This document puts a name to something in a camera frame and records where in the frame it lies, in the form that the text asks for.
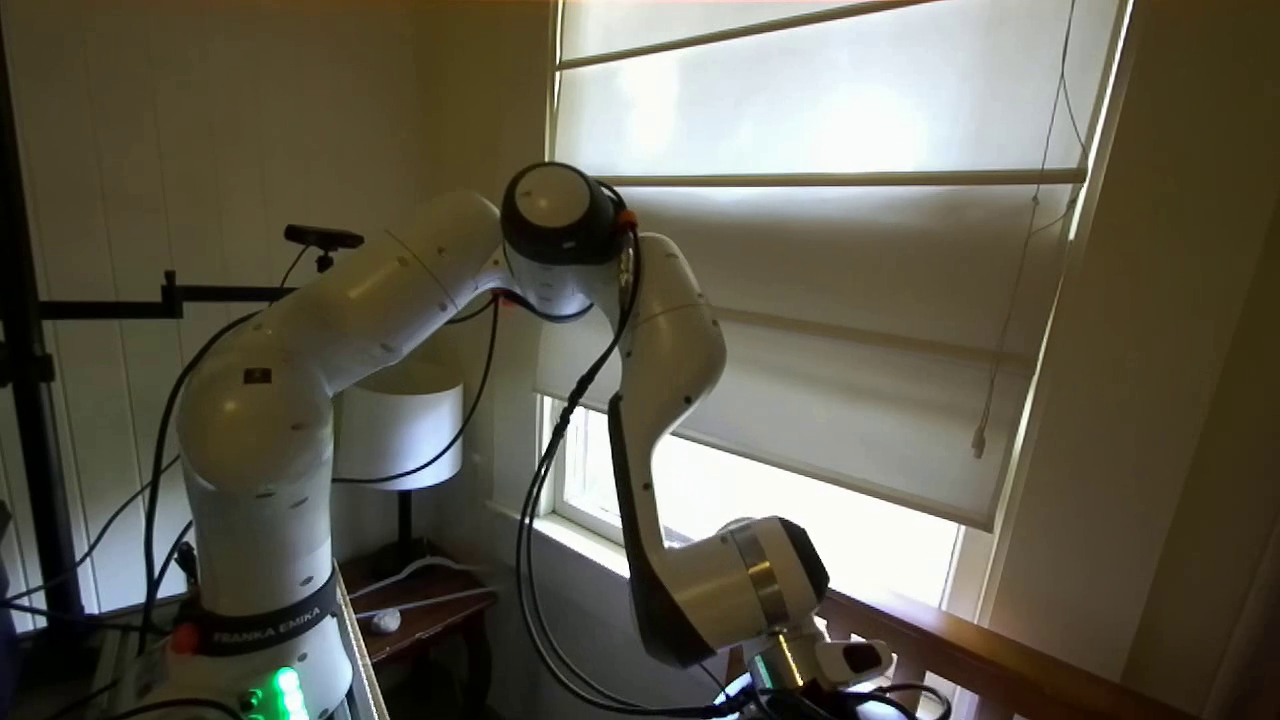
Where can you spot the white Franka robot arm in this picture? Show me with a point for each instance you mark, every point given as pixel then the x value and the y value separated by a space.
pixel 266 427

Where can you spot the white shade table lamp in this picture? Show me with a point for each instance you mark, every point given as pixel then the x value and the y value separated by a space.
pixel 400 427

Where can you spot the white roman window blind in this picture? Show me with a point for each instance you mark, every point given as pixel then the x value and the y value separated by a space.
pixel 864 264

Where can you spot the black vertical stand pole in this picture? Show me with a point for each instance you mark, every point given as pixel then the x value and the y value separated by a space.
pixel 34 467

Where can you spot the white framed window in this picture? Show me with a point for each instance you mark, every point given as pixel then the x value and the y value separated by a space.
pixel 864 533

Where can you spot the black horizontal clamp rod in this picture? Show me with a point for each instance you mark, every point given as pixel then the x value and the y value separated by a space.
pixel 120 305

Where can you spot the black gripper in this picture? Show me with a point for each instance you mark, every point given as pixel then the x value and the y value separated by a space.
pixel 803 707

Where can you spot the brown wooden bed headboard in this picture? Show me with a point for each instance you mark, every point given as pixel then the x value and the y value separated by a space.
pixel 1014 666

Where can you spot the black exterior camera bar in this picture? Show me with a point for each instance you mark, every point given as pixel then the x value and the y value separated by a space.
pixel 320 236

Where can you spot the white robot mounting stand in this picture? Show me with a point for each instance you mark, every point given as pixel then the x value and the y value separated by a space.
pixel 353 675

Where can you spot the dark wooden nightstand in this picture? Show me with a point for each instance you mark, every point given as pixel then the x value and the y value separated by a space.
pixel 425 626

